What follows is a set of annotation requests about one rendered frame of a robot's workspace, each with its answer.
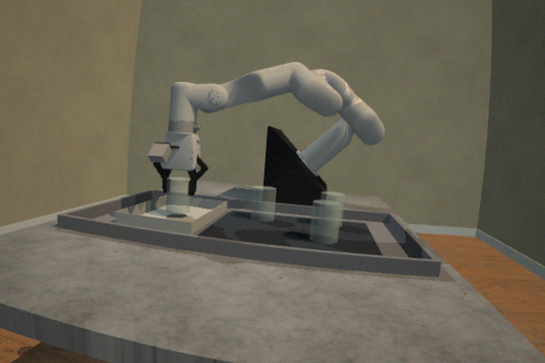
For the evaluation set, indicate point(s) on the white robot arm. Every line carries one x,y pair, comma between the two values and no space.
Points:
309,87

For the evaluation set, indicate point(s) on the clear glass jar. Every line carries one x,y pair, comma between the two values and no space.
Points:
335,196
263,205
325,219
177,199

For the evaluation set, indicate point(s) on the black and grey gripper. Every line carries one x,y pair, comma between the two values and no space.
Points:
183,159

